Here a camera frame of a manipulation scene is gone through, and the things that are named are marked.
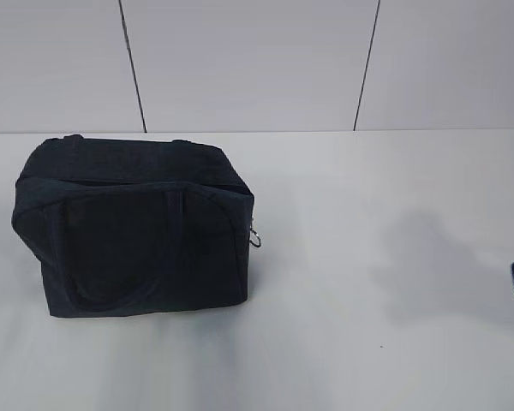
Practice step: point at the dark navy fabric bag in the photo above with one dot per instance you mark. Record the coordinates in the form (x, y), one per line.
(130, 227)

